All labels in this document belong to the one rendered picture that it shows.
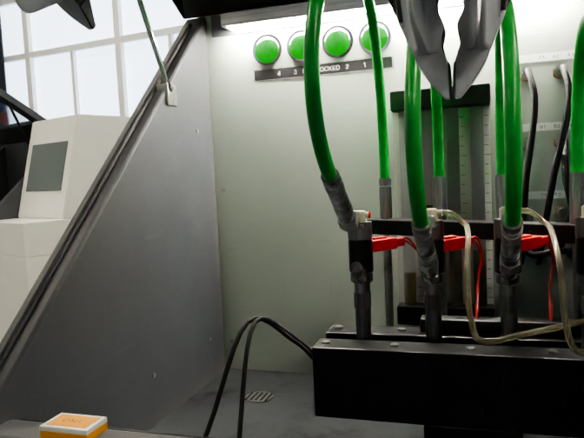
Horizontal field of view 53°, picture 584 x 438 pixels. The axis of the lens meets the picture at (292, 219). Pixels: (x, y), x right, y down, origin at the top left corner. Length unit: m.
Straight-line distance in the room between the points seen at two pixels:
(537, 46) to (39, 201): 3.09
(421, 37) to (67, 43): 6.26
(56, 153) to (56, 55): 3.15
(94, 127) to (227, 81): 2.54
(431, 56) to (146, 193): 0.55
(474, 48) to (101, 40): 5.88
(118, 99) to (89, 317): 5.29
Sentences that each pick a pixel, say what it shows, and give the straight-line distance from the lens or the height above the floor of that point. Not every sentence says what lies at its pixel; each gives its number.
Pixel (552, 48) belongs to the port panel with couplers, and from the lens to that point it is 0.96.
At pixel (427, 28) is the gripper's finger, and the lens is 0.38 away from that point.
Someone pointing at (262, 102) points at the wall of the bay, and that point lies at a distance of 1.02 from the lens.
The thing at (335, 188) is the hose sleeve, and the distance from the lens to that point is 0.56.
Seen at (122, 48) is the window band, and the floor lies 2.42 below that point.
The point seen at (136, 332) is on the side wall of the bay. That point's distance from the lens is 0.83.
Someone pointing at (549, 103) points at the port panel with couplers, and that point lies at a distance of 0.95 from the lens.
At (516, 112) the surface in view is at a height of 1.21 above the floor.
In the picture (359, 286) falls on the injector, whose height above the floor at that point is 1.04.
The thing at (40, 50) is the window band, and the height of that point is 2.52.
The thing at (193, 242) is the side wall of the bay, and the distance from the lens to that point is 0.97.
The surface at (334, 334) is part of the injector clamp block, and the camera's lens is 0.73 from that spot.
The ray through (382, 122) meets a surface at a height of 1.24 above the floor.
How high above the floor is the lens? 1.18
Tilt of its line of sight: 5 degrees down
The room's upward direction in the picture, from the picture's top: 3 degrees counter-clockwise
